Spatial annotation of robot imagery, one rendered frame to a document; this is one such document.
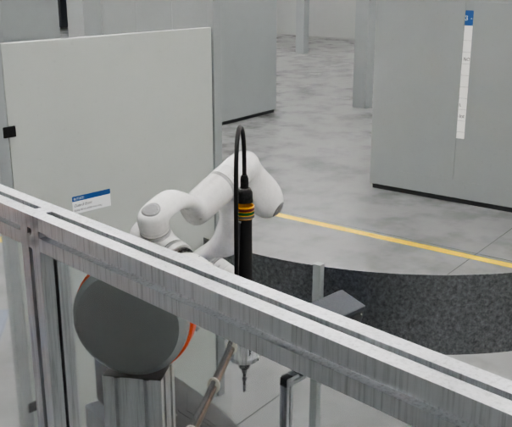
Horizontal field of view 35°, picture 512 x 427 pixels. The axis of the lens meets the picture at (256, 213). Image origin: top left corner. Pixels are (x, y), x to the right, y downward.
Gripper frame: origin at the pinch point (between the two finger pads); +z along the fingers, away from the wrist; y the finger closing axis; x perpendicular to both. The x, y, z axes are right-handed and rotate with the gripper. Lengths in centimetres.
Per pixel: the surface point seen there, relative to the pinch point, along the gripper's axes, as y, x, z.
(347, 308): -80, -27, -13
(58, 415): 79, 22, 47
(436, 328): -197, -70, -34
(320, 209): -484, -167, -315
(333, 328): 82, 56, 80
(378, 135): -572, -99, -337
